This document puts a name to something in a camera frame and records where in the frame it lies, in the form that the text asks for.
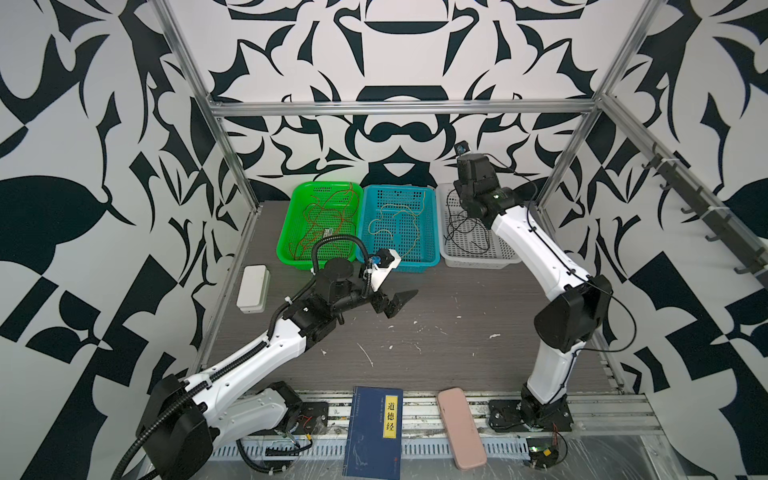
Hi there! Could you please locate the black cable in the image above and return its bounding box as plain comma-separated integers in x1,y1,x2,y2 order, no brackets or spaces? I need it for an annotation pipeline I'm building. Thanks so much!
443,203,493,256

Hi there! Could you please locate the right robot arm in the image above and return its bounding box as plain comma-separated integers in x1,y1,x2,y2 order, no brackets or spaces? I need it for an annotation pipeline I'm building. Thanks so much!
454,153,623,430

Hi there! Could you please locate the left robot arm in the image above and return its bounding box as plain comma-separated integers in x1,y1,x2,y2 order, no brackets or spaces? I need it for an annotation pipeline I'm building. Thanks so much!
111,234,416,479

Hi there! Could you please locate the white plastic basket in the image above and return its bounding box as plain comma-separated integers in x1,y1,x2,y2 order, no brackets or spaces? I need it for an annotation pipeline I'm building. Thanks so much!
436,184,521,270

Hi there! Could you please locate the teal plastic basket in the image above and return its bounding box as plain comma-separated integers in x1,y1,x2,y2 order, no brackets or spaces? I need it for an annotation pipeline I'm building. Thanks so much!
357,185,440,273

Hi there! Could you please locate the green plastic basket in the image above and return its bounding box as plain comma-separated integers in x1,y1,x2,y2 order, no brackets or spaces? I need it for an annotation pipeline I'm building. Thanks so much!
276,181,363,270

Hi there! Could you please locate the white box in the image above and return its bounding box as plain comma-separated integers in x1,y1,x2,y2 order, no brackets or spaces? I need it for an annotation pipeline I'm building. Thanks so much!
236,265,271,314

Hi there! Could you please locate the blue book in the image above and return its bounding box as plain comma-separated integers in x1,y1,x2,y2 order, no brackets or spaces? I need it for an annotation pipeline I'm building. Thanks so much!
342,386,404,480

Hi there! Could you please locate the pink case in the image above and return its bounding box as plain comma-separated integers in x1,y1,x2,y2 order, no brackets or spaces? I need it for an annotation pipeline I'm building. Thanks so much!
437,388,487,471

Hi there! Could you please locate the small circuit board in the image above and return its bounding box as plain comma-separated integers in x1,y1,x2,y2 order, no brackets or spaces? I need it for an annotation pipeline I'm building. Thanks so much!
526,439,569,470

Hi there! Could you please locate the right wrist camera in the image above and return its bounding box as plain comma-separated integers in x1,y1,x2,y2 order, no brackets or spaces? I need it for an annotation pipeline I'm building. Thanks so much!
454,141,471,157

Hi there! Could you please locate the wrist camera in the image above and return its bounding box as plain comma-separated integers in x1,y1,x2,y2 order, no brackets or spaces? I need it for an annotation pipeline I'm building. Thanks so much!
365,248,401,293
454,141,471,157

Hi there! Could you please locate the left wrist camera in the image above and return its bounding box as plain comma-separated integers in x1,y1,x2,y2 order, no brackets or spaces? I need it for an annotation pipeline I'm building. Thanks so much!
365,248,401,293

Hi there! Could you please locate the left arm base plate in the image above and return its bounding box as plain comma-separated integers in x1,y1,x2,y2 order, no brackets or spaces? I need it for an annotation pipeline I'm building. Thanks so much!
250,401,330,436

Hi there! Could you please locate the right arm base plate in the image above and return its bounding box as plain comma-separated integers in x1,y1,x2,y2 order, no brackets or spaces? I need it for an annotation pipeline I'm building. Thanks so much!
488,399,573,433

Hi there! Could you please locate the wall hook rail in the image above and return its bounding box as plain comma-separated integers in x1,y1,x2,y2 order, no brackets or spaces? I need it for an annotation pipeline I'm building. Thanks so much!
641,143,767,289

